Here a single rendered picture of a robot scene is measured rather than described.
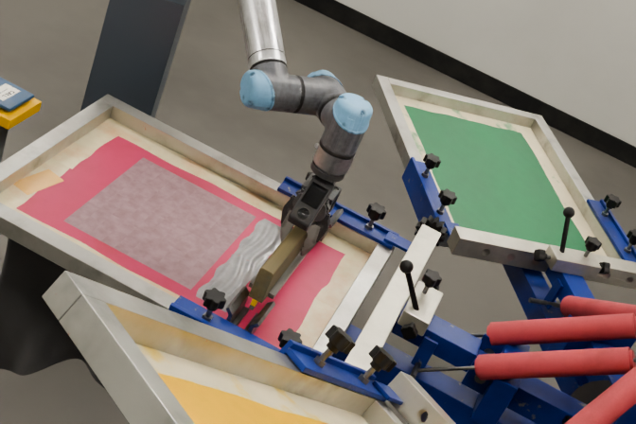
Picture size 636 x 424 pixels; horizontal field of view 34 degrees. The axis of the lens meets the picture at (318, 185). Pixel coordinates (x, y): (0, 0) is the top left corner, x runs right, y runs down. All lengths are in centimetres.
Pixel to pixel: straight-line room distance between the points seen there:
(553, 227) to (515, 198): 14
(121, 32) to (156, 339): 156
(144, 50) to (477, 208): 96
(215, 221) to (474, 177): 90
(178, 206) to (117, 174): 16
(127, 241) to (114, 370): 114
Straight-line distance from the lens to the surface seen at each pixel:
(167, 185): 235
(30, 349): 233
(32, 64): 463
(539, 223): 285
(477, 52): 593
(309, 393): 153
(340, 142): 199
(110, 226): 218
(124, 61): 270
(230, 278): 214
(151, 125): 248
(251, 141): 456
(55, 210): 218
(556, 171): 317
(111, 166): 236
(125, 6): 264
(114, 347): 103
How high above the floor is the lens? 225
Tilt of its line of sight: 30 degrees down
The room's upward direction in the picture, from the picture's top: 23 degrees clockwise
